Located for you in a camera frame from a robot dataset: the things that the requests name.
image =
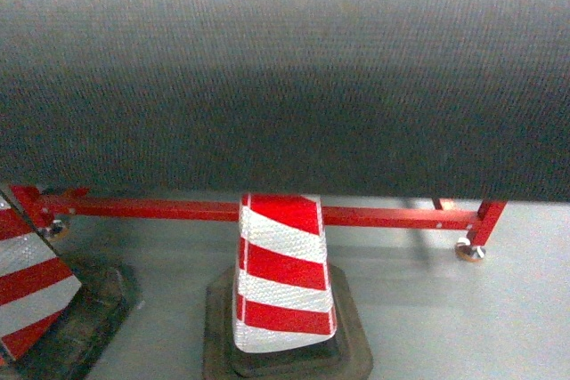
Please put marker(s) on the conveyor foot pad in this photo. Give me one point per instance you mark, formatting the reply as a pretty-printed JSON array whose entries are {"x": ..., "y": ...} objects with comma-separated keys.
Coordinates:
[
  {"x": 58, "y": 229},
  {"x": 467, "y": 252}
]

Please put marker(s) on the red conveyor frame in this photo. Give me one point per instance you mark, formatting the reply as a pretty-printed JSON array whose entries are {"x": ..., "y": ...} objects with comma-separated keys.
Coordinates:
[{"x": 479, "y": 224}]

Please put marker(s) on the left conveyor foot pad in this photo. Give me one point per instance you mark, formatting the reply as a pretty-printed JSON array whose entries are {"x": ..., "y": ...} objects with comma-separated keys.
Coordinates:
[{"x": 58, "y": 229}]

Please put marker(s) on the black conveyor belt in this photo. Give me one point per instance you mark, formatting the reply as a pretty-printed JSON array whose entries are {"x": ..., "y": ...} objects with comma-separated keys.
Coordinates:
[{"x": 385, "y": 98}]

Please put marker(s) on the red white traffic cone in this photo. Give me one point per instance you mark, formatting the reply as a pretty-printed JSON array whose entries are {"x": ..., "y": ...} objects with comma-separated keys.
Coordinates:
[
  {"x": 283, "y": 311},
  {"x": 58, "y": 314}
]

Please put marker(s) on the left red white traffic cone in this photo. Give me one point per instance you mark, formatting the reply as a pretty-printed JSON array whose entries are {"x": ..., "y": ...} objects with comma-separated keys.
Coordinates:
[{"x": 58, "y": 314}]

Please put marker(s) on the centre red white traffic cone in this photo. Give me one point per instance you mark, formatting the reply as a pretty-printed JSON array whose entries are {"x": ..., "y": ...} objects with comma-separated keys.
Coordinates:
[{"x": 283, "y": 311}]

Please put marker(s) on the right conveyor foot pad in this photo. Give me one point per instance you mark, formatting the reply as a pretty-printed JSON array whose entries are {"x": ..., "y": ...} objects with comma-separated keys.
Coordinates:
[{"x": 467, "y": 252}]

